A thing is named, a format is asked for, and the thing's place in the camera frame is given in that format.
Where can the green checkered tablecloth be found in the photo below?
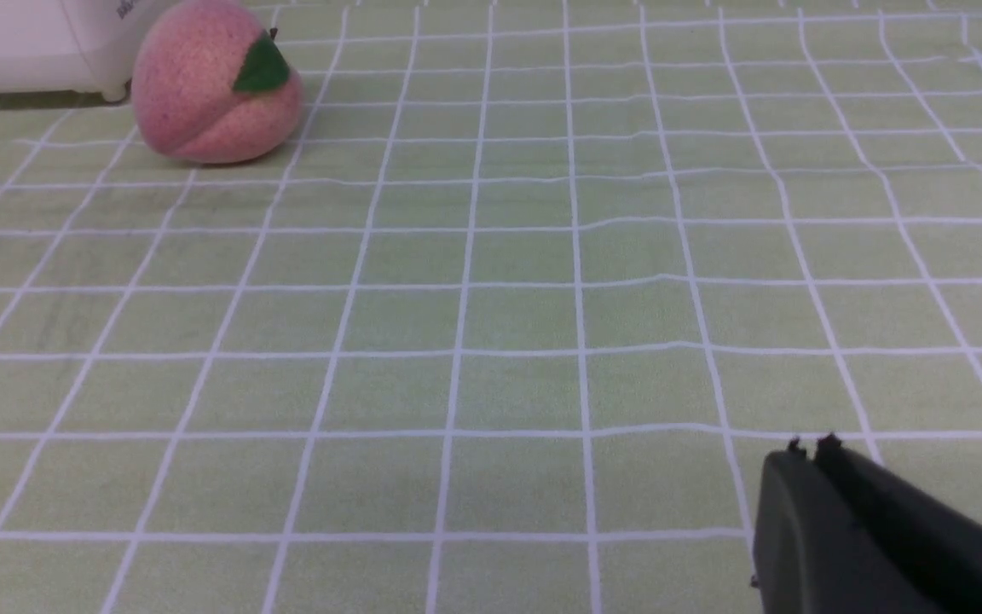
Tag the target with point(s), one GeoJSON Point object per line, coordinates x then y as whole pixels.
{"type": "Point", "coordinates": [512, 323]}

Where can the white two-slot toaster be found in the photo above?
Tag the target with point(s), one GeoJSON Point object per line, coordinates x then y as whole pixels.
{"type": "Point", "coordinates": [83, 46]}

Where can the pink toy peach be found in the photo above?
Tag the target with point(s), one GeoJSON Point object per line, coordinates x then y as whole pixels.
{"type": "Point", "coordinates": [210, 86]}

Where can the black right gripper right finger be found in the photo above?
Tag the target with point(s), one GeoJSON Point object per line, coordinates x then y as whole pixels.
{"type": "Point", "coordinates": [938, 550]}

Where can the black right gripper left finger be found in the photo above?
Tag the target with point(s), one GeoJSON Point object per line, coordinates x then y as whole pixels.
{"type": "Point", "coordinates": [810, 553]}

